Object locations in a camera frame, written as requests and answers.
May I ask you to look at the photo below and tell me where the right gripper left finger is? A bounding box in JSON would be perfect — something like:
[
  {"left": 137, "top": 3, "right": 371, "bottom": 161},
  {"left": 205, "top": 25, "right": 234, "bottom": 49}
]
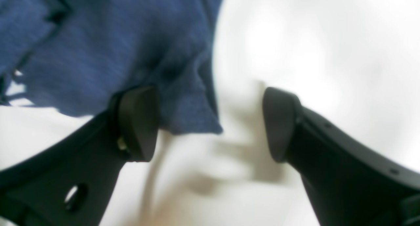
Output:
[{"left": 1, "top": 87, "right": 160, "bottom": 226}]

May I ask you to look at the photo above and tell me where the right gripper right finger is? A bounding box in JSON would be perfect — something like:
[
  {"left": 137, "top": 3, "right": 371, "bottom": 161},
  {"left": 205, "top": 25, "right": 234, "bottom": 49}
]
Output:
[{"left": 262, "top": 88, "right": 420, "bottom": 226}]

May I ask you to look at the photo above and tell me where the dark blue T-shirt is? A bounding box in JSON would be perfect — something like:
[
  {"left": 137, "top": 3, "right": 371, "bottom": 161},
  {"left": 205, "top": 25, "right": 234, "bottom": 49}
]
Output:
[{"left": 0, "top": 0, "right": 222, "bottom": 134}]

